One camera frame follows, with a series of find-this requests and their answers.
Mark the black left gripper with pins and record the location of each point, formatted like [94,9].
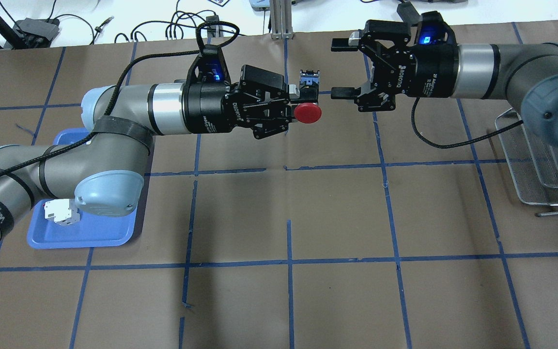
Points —
[205,107]

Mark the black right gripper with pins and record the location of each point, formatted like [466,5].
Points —
[435,68]

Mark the red emergency stop button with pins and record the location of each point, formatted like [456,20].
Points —
[306,108]

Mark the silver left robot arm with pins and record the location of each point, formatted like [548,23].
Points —
[123,123]

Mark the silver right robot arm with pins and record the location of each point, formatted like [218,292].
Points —
[524,75]

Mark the black power adapter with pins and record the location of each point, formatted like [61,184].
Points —
[408,13]

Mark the blue plastic tray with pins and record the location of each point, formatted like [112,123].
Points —
[110,224]

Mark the white grey circuit breaker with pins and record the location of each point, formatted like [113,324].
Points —
[63,212]

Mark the grey usb hub box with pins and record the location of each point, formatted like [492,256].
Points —
[37,33]

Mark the aluminium frame post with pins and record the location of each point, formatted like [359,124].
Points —
[281,19]

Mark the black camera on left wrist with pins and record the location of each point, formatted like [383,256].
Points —
[211,66]

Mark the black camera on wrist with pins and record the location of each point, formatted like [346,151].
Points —
[432,30]
[211,66]

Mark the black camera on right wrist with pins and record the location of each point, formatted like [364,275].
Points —
[432,30]

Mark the wire mesh shelf basket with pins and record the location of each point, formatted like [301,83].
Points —
[533,166]

